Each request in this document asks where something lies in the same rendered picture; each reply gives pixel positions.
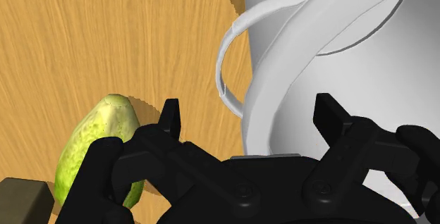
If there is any green cucumber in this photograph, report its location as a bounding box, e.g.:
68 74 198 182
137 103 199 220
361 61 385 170
54 94 146 210

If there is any white kettle with handle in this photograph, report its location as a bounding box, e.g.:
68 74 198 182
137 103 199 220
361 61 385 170
215 0 440 218

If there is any dark olive box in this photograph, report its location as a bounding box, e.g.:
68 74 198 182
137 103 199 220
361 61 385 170
0 177 56 224

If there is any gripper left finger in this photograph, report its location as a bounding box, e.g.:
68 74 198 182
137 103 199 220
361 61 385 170
54 98 262 224

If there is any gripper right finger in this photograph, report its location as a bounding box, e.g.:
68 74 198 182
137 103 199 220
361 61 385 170
301 92 440 224

